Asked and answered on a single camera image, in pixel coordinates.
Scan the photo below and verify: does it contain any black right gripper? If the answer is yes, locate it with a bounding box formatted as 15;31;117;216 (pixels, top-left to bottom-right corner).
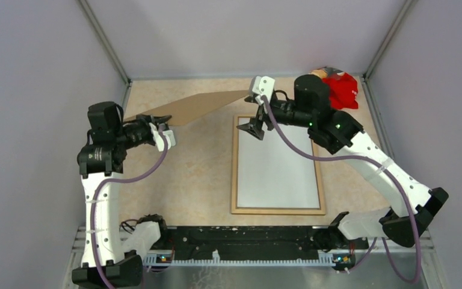
236;95;313;140

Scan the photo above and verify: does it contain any brown frame backing board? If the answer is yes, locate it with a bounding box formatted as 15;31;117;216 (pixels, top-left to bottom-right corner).
138;90;249;126

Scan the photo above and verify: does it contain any wooden picture frame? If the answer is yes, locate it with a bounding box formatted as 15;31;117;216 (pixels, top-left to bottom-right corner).
230;114;327;216

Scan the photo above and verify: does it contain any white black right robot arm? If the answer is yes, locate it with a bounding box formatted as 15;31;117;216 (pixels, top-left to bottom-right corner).
239;74;449;248

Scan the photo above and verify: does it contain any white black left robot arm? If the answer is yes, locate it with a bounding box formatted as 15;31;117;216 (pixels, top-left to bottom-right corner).
72;101;176;288

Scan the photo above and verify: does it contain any red crumpled cloth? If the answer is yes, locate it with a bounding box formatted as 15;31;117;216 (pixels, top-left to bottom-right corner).
310;66;359;110

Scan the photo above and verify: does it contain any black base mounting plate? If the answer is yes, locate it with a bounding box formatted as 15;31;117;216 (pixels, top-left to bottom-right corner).
152;226;369;261

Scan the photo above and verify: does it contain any left controller board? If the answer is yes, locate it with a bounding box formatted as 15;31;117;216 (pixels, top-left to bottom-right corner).
156;254;172;264

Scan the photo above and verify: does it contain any controller board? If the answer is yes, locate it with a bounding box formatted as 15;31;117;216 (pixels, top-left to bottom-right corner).
156;254;172;264
333;255;356;266

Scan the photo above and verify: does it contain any right controller board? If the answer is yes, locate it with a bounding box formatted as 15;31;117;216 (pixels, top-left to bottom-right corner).
333;255;356;266

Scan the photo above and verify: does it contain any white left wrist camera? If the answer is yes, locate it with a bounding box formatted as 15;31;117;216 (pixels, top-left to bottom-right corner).
149;123;177;152

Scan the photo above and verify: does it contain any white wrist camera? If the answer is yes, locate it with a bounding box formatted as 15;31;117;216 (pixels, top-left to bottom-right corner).
249;75;275;105
149;123;177;152

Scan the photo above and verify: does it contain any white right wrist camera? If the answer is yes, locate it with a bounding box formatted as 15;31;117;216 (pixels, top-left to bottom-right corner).
249;75;275;105

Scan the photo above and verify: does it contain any white toothed cable duct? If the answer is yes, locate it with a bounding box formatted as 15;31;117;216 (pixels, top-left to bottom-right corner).
143;251;336;267

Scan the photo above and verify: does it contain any aluminium front rail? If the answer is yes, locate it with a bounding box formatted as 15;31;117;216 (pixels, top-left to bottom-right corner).
72;225;434;252

